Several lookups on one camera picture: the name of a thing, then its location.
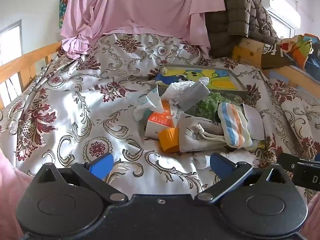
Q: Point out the wall poster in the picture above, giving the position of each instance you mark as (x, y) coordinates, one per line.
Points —
(64, 7)

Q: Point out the striped sock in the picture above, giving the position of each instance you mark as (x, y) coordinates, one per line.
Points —
(232, 125)

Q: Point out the brown cloth with white letters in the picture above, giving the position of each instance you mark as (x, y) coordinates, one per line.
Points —
(272, 57)

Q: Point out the olive puffer jacket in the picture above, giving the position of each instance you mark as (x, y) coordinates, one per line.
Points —
(230, 17)

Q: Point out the green scrubby cloth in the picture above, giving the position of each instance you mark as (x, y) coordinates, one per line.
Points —
(207, 105)

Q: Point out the orange ribbed cup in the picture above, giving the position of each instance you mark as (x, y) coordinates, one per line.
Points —
(170, 140)

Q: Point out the yellow blue cartoon cloth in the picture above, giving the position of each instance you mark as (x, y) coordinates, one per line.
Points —
(220, 80)

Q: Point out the window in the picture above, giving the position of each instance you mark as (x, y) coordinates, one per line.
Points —
(10, 45)

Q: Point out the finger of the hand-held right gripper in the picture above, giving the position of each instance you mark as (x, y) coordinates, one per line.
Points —
(287, 162)

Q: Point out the orange white tissue box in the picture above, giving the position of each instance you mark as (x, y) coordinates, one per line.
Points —
(160, 122)

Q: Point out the wooden bed frame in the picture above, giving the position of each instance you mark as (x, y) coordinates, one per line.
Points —
(247, 50)

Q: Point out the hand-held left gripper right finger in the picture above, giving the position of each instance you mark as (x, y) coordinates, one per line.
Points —
(221, 165)

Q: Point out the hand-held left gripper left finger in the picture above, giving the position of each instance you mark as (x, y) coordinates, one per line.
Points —
(100, 166)

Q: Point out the pink sheet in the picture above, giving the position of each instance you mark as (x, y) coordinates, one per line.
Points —
(137, 5)

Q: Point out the person's pink clothing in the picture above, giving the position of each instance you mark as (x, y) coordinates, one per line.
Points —
(10, 192)

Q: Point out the white air conditioner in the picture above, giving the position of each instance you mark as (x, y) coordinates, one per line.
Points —
(282, 10)

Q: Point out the wooden bed rail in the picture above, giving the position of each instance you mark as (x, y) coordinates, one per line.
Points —
(25, 62)

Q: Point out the white tissue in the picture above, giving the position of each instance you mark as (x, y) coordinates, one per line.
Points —
(232, 158)

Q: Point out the white teal tissue pack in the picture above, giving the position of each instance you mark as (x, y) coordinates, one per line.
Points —
(147, 105)

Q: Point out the grey tray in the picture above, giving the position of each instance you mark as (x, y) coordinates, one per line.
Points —
(235, 93)

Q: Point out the floral bedspread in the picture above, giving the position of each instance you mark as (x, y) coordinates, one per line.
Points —
(75, 110)

